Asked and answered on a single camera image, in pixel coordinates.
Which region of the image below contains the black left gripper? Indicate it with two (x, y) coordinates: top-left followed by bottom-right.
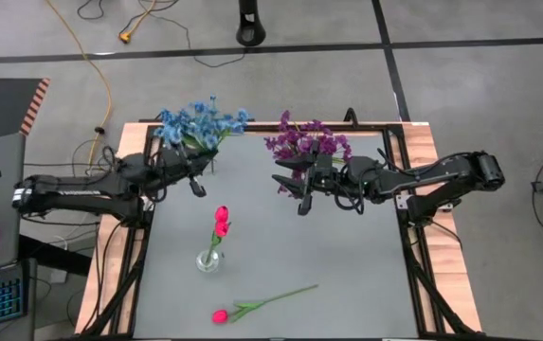
(156, 147), (219, 199)

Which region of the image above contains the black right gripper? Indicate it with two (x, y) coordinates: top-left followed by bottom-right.
(271, 140), (349, 217)

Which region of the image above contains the purple artificial flower bunch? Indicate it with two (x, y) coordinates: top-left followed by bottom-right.
(278, 132), (348, 195)
(263, 110), (310, 162)
(294, 117), (353, 165)

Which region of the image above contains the blue artificial flower bunch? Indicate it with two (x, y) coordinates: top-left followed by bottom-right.
(204, 94), (252, 143)
(178, 99), (227, 153)
(154, 107), (191, 146)

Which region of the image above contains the red artificial tulip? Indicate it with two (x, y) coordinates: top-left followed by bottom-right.
(211, 283), (319, 326)
(207, 205), (230, 266)
(206, 221), (232, 266)

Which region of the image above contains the black round stand base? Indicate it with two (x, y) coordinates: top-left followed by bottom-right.
(235, 0), (267, 47)

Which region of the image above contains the grey table mat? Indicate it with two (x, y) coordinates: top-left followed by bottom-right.
(133, 131), (419, 338)

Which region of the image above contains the black desk support beam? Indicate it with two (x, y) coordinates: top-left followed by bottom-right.
(17, 234), (93, 277)

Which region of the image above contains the grey side desk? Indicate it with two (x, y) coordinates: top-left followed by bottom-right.
(0, 132), (38, 341)

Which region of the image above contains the black mat orange striped edge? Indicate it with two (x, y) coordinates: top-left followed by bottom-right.
(0, 77), (52, 146)

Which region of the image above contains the black aluminium table frame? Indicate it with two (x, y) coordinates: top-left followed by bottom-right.
(76, 120), (483, 340)

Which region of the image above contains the yellow extension cable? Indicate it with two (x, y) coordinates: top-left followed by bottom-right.
(45, 0), (114, 193)

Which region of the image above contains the thin black floor cable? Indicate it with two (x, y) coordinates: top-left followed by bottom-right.
(128, 0), (247, 68)

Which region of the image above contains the yellow cable with plug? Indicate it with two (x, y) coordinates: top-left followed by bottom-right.
(118, 0), (157, 45)

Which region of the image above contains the black floor cable loop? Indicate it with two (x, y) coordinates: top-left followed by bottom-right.
(76, 0), (106, 21)

